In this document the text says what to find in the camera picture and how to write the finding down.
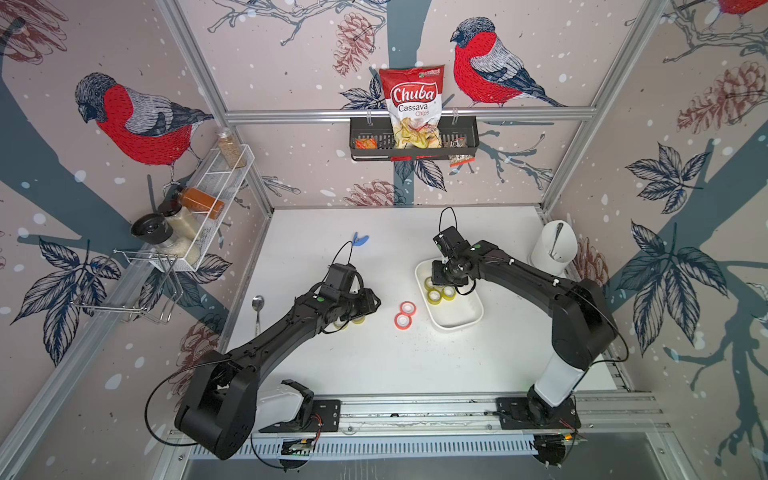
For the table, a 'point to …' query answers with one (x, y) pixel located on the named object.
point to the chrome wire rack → (134, 283)
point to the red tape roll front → (402, 321)
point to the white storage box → (462, 312)
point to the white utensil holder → (555, 246)
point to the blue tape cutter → (358, 242)
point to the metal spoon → (257, 304)
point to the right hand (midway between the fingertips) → (434, 277)
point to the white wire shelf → (198, 233)
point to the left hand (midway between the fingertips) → (380, 298)
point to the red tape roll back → (408, 308)
